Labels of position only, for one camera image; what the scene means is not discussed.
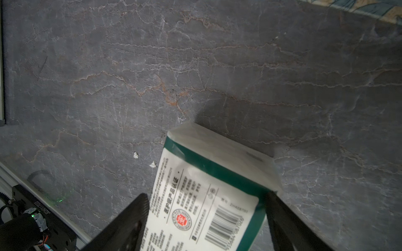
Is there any aluminium frame rail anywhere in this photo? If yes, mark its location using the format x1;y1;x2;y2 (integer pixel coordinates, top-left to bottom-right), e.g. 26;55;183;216
1;162;91;251

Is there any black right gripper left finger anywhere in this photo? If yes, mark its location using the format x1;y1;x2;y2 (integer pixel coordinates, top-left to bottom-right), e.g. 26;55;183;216
82;193;150;251

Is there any green white tissue pack front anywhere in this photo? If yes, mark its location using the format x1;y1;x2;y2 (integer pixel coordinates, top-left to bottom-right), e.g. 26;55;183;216
140;122;283;251

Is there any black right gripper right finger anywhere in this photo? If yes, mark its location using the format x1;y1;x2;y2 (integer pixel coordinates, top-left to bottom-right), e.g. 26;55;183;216
265;192;334;251

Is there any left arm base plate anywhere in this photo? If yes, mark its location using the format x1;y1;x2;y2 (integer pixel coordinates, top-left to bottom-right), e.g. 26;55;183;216
12;185;77;251

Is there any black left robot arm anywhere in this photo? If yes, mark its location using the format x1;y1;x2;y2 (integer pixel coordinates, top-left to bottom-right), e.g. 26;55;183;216
1;185;51;251

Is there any cream canvas tote bag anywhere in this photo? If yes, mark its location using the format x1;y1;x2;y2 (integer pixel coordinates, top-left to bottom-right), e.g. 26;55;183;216
303;0;402;26

